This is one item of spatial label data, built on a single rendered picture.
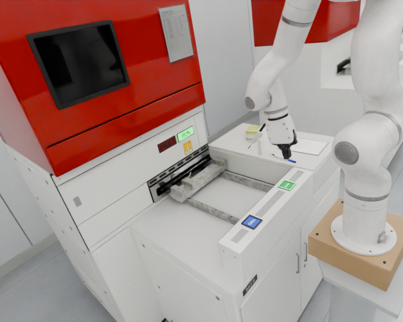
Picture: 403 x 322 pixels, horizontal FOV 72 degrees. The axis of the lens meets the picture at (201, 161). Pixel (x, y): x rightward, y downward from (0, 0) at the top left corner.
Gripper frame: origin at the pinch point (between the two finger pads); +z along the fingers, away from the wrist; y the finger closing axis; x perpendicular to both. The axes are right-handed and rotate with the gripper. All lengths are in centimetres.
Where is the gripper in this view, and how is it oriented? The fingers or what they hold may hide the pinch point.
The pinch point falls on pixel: (286, 153)
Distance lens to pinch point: 112.5
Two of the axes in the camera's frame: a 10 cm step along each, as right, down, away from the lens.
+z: 3.2, 8.9, 3.3
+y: 6.7, 0.3, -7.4
